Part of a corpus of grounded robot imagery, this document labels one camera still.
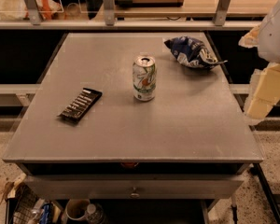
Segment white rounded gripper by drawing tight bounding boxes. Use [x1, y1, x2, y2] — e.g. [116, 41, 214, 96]
[238, 0, 280, 125]

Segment green white 7up can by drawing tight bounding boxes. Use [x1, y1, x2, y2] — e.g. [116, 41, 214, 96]
[133, 55, 157, 102]

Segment blue crumpled chip bag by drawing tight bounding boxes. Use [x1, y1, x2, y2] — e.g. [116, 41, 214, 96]
[164, 36, 224, 70]

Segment clear plastic bottle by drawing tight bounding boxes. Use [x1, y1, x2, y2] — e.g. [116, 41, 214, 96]
[86, 203, 105, 224]

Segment grey drawer with knob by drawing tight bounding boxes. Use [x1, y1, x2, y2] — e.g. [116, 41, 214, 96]
[24, 175, 244, 200]

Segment white paper cup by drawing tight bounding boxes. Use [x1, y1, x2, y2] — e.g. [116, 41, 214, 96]
[65, 199, 90, 222]

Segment orange white bag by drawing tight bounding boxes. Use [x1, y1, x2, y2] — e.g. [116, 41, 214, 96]
[0, 0, 63, 21]

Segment grey metal rail bracket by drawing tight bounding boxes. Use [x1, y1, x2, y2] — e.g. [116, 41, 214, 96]
[103, 0, 115, 26]
[24, 0, 43, 25]
[213, 0, 231, 26]

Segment wire mesh basket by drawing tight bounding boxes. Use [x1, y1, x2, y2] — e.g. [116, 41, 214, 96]
[6, 185, 38, 224]

